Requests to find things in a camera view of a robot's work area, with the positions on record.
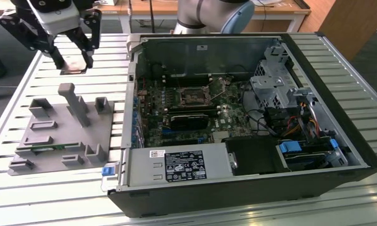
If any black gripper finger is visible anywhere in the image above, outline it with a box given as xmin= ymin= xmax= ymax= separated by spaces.
xmin=65 ymin=8 xmax=102 ymax=69
xmin=0 ymin=9 xmax=66 ymax=70

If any silver square CPU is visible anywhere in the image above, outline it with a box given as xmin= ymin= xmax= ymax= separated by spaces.
xmin=60 ymin=60 xmax=88 ymax=75

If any CPU socket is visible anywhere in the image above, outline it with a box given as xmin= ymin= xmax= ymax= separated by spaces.
xmin=178 ymin=87 xmax=213 ymax=106

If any black RAM slot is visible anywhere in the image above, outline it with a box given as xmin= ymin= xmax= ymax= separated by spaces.
xmin=166 ymin=106 xmax=217 ymax=112
xmin=166 ymin=110 xmax=218 ymax=116

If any grey plastic parts rack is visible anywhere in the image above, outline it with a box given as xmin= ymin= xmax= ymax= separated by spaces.
xmin=8 ymin=82 xmax=116 ymax=176

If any green RAM stick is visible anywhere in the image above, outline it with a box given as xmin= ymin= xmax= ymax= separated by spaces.
xmin=32 ymin=144 xmax=66 ymax=151

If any metal socket cover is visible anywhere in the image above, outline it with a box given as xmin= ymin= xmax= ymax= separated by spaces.
xmin=206 ymin=75 xmax=233 ymax=88

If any thin metal locking lever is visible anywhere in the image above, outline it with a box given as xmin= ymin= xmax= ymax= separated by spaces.
xmin=213 ymin=82 xmax=230 ymax=100

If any black graphics card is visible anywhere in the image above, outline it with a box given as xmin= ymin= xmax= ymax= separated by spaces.
xmin=168 ymin=114 xmax=209 ymax=131

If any green motherboard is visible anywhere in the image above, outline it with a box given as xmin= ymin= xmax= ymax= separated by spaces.
xmin=133 ymin=75 xmax=262 ymax=149

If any wooden desk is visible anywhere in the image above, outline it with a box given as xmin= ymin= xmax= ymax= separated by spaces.
xmin=93 ymin=0 xmax=312 ymax=33

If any blue case latch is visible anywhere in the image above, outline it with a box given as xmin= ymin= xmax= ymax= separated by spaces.
xmin=101 ymin=166 xmax=118 ymax=178

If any grey power supply unit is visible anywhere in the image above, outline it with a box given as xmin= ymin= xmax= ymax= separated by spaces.
xmin=124 ymin=143 xmax=234 ymax=187

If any small silver heatsink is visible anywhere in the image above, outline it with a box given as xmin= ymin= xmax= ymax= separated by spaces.
xmin=212 ymin=131 xmax=232 ymax=143

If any silver metal drive cage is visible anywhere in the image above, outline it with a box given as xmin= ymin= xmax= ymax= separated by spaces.
xmin=249 ymin=44 xmax=318 ymax=112

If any black plastic air shroud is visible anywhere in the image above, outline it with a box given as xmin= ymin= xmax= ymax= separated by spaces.
xmin=224 ymin=136 xmax=288 ymax=177

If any blue disk carrier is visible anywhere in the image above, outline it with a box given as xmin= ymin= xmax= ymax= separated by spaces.
xmin=278 ymin=140 xmax=302 ymax=156

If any wooden cabinet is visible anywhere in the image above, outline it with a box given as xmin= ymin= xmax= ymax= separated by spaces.
xmin=317 ymin=0 xmax=377 ymax=62

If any black open PC case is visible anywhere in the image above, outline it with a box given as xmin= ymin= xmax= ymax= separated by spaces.
xmin=106 ymin=32 xmax=377 ymax=218

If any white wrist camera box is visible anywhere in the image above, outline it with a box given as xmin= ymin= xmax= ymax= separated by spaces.
xmin=33 ymin=6 xmax=82 ymax=36

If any yellow orange wire bundle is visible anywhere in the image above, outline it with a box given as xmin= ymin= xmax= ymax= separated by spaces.
xmin=285 ymin=101 xmax=321 ymax=137

